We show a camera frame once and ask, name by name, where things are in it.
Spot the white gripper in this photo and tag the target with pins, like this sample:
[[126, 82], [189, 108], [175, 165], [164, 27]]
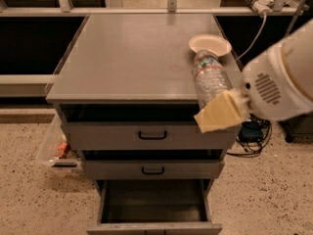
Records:
[[268, 82]]

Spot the clear plastic water bottle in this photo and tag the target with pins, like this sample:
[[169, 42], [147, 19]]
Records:
[[210, 78]]

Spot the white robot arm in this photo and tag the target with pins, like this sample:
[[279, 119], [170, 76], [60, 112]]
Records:
[[275, 85]]

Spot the grey middle drawer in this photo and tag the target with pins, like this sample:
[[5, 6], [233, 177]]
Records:
[[152, 170]]

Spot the grey drawer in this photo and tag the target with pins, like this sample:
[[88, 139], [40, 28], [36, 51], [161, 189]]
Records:
[[139, 136], [152, 170], [154, 207]]

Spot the grey drawer cabinet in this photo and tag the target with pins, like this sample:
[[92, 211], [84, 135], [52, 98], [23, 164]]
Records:
[[133, 68]]

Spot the grey top drawer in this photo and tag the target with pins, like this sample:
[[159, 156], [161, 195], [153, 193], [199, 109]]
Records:
[[139, 136]]

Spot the grey bottom drawer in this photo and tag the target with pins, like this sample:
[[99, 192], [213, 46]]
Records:
[[154, 207]]

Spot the white paper bowl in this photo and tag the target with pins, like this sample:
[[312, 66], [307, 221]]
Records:
[[212, 43]]

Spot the dark cabinet at right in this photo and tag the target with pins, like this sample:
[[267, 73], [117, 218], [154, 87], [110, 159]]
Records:
[[301, 126]]

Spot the white power strip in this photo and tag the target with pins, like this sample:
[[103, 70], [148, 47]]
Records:
[[260, 7]]

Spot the clear plastic storage bin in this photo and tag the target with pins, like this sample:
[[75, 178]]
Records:
[[55, 152]]

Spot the blue box with cables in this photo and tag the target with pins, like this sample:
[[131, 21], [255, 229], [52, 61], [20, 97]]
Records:
[[253, 137]]

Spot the metal rail frame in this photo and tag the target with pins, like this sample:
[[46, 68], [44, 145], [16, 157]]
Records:
[[35, 67]]

